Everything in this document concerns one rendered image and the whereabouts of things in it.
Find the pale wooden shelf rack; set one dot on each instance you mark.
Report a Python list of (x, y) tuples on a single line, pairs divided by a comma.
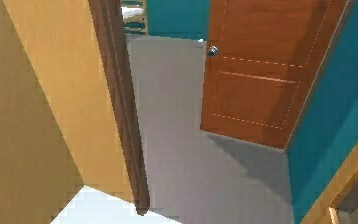
[(135, 16)]

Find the grey round door knob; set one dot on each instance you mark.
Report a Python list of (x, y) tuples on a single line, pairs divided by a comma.
[(212, 51)]

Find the brown wooden room door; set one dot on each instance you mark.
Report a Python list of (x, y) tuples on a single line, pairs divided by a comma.
[(253, 76)]

